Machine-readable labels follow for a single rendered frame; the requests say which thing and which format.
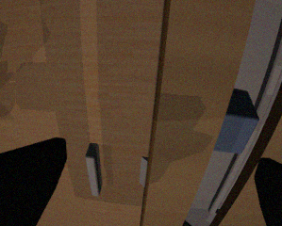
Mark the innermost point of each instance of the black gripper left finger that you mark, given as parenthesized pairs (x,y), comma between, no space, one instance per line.
(28,178)

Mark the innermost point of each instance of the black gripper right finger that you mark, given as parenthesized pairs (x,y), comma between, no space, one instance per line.
(268,180)

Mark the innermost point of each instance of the dark blue cube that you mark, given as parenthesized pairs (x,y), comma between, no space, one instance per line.
(239,123)

